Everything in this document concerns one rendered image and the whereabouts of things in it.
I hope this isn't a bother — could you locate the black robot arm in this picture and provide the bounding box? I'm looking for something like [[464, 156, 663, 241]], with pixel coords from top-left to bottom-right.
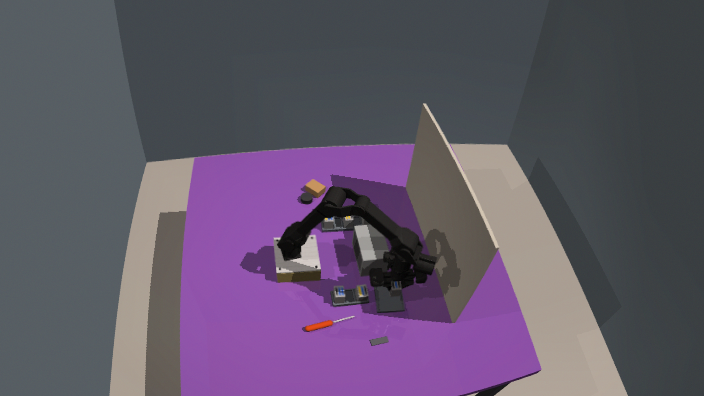
[[277, 186, 437, 275]]

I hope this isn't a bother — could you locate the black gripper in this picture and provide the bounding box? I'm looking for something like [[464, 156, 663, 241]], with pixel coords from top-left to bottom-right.
[[369, 258, 427, 291]]

